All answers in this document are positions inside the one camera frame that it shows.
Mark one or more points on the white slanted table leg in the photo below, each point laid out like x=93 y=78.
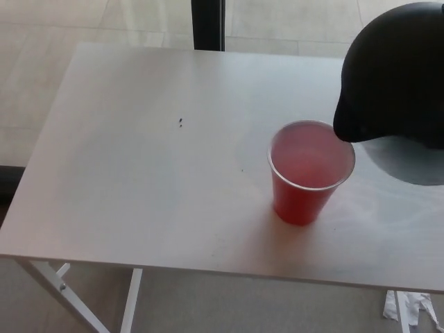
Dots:
x=59 y=289

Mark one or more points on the black vertical window post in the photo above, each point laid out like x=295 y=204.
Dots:
x=208 y=24

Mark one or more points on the red plastic cup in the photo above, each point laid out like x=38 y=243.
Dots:
x=296 y=206

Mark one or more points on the crumpled white paper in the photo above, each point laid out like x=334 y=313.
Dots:
x=418 y=305

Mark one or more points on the white straight table leg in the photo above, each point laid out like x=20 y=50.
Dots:
x=132 y=301
x=402 y=312

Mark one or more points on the black electric kettle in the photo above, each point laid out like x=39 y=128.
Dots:
x=392 y=76

